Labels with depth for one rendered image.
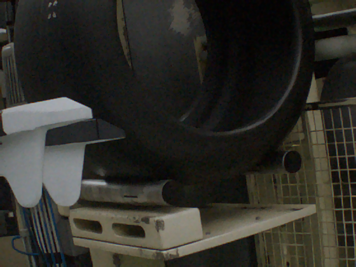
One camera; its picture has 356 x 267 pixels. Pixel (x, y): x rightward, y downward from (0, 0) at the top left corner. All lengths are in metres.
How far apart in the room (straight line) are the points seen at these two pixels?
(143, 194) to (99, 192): 0.17
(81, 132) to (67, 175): 0.03
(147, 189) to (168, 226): 0.08
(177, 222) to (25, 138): 0.96
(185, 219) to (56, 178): 0.85
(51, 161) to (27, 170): 0.12
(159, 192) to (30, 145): 0.95
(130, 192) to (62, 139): 0.92
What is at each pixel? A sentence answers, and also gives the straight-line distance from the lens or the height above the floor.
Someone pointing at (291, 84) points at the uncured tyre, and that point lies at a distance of 1.57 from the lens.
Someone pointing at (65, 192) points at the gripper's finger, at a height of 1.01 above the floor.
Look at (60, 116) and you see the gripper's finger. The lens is 0.45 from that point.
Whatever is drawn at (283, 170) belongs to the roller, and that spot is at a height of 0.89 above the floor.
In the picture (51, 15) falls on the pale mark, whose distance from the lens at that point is 1.38.
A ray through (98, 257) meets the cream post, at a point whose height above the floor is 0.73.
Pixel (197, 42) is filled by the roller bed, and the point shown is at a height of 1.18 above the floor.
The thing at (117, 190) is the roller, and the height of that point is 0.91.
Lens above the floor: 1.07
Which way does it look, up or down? 3 degrees down
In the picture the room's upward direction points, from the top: 9 degrees counter-clockwise
